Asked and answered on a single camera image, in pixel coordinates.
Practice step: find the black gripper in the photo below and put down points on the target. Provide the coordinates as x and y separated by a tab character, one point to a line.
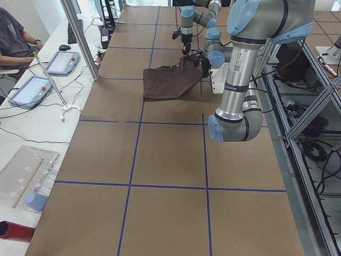
185	39
204	63

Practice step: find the brown t-shirt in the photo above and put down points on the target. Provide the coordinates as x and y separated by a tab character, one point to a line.
170	82

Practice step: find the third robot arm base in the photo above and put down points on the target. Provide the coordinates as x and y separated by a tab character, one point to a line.
330	55

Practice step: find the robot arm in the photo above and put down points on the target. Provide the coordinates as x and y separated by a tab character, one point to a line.
190	14
250	24

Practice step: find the black keyboard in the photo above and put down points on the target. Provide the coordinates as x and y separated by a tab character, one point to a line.
71	37

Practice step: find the black computer mouse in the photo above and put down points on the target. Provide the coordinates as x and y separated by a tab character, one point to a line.
64	47

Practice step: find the far teach pendant tablet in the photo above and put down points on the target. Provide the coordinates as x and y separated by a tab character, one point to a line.
62	63

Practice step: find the teach pendant tablet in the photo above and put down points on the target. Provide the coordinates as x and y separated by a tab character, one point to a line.
62	63
31	93

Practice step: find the metal grabber stick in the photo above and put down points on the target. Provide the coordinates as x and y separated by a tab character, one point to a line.
66	107

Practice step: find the near teach pendant tablet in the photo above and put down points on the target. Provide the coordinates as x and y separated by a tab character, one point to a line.
31	93

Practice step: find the seated person operator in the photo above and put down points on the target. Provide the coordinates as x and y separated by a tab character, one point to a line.
17	45

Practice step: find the clear plastic bag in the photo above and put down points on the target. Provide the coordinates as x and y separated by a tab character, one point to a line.
27	172

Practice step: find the blue plastic cup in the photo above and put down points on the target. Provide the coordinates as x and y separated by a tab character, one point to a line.
35	201

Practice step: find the red cylinder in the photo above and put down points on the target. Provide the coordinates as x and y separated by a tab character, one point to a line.
16	232

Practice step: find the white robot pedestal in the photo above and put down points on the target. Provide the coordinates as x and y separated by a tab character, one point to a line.
221	80

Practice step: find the aluminium frame post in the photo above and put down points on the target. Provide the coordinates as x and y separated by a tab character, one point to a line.
81	40

